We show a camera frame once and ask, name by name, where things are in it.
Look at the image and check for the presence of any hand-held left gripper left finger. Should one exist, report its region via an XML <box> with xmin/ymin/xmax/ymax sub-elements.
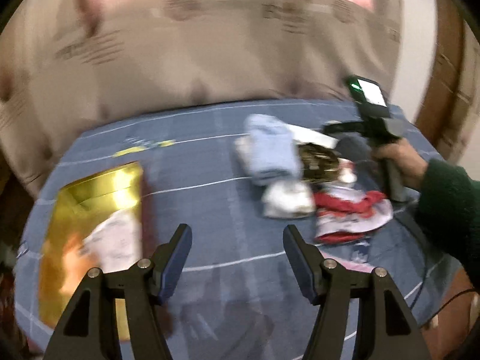
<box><xmin>44</xmin><ymin>223</ymin><xmax>193</xmax><ymax>360</ymax></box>

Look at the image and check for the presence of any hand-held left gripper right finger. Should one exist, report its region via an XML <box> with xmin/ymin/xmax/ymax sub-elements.
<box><xmin>283</xmin><ymin>224</ymin><xmax>432</xmax><ymax>360</ymax></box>

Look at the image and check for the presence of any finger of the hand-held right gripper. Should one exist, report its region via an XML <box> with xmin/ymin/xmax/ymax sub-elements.
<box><xmin>322</xmin><ymin>120</ymin><xmax>364</xmax><ymax>139</ymax></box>
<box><xmin>337</xmin><ymin>136</ymin><xmax>373</xmax><ymax>162</ymax></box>

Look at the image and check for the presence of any dark sequin scrunchie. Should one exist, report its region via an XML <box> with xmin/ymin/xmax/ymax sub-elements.
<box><xmin>298</xmin><ymin>142</ymin><xmax>341</xmax><ymax>184</ymax></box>

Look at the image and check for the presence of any red white sleep mask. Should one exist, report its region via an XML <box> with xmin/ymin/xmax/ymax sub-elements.
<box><xmin>313</xmin><ymin>189</ymin><xmax>394</xmax><ymax>244</ymax></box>

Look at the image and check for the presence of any light blue cloth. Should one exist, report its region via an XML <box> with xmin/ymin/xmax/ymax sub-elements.
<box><xmin>244</xmin><ymin>114</ymin><xmax>303</xmax><ymax>187</ymax></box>

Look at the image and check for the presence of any gold tin box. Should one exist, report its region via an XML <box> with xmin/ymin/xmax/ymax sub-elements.
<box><xmin>37</xmin><ymin>161</ymin><xmax>145</xmax><ymax>343</ymax></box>

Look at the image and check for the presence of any person's right forearm green sleeve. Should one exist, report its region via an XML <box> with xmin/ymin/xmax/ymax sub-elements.
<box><xmin>414</xmin><ymin>158</ymin><xmax>480</xmax><ymax>274</ymax></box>

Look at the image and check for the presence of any person's right hand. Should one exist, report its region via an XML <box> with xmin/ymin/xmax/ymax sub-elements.
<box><xmin>372</xmin><ymin>138</ymin><xmax>429</xmax><ymax>191</ymax></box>

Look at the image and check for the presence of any white green tissue packet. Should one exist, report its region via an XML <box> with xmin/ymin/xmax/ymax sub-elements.
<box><xmin>288</xmin><ymin>123</ymin><xmax>339</xmax><ymax>149</ymax></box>

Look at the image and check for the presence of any white printed cloth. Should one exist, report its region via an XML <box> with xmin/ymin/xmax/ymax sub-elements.
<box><xmin>83</xmin><ymin>210</ymin><xmax>143</xmax><ymax>271</ymax></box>

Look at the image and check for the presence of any blue checked bed sheet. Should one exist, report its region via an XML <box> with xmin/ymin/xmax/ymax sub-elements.
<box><xmin>14</xmin><ymin>98</ymin><xmax>467</xmax><ymax>360</ymax></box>

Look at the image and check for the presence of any wooden wardrobe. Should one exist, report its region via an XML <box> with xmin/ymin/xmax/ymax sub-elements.
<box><xmin>412</xmin><ymin>0</ymin><xmax>480</xmax><ymax>166</ymax></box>

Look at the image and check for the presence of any orange plush toy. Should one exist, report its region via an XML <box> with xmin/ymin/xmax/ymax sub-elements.
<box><xmin>58</xmin><ymin>232</ymin><xmax>103</xmax><ymax>298</ymax></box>

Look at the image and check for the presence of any beige leaf print curtain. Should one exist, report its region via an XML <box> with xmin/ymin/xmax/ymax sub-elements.
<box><xmin>0</xmin><ymin>0</ymin><xmax>441</xmax><ymax>199</ymax></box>

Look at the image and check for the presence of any black cable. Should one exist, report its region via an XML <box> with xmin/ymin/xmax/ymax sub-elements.
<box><xmin>390</xmin><ymin>210</ymin><xmax>480</xmax><ymax>329</ymax></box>

